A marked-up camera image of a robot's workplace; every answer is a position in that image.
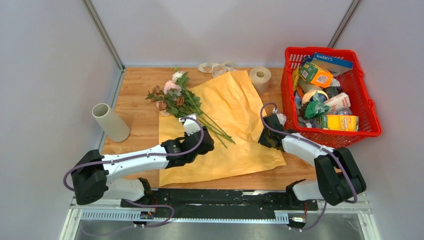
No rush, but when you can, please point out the blue Harry's box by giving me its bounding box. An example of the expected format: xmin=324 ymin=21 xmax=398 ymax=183
xmin=307 ymin=52 xmax=354 ymax=77

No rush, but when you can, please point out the beige cylindrical vase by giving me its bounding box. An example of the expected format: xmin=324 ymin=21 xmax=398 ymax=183
xmin=91 ymin=103 xmax=130 ymax=143

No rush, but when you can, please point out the aluminium frame rail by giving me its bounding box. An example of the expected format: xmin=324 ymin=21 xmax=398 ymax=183
xmin=60 ymin=188 xmax=382 ymax=240

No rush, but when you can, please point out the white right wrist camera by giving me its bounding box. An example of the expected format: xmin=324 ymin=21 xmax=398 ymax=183
xmin=273 ymin=111 xmax=287 ymax=126

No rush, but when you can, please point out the white ribbon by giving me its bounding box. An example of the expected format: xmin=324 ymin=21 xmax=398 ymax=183
xmin=197 ymin=61 xmax=236 ymax=78

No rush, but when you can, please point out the yellow orange snack box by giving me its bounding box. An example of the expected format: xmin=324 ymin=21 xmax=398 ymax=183
xmin=317 ymin=114 xmax=359 ymax=132

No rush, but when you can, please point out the red plastic shopping basket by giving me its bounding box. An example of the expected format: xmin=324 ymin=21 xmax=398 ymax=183
xmin=280 ymin=46 xmax=382 ymax=148

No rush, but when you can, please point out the artificial flower bunch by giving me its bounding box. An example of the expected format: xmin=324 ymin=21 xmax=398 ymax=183
xmin=146 ymin=66 xmax=236 ymax=144

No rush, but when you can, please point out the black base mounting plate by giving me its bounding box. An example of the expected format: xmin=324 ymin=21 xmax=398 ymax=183
xmin=136 ymin=188 xmax=318 ymax=220

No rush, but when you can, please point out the green crumpled bag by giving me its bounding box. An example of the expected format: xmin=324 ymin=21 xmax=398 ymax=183
xmin=303 ymin=100 xmax=330 ymax=120

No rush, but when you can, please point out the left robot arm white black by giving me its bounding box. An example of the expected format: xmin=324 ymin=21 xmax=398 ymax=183
xmin=70 ymin=127 xmax=215 ymax=205

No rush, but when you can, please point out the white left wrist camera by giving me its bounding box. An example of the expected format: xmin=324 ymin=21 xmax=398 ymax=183
xmin=178 ymin=113 xmax=201 ymax=136

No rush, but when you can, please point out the round yellow white container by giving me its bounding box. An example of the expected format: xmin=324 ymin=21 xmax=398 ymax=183
xmin=301 ymin=90 xmax=329 ymax=105

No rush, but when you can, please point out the green orange carton box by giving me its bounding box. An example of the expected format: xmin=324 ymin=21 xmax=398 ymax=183
xmin=299 ymin=62 xmax=334 ymax=88

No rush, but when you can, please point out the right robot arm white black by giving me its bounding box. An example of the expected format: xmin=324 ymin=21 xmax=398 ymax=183
xmin=258 ymin=113 xmax=367 ymax=210

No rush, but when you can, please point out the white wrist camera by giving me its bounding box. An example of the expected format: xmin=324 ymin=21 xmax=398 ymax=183
xmin=273 ymin=111 xmax=287 ymax=126
xmin=178 ymin=113 xmax=201 ymax=136

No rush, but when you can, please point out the orange wrapping paper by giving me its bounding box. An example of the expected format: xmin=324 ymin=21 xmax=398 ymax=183
xmin=158 ymin=70 xmax=286 ymax=186

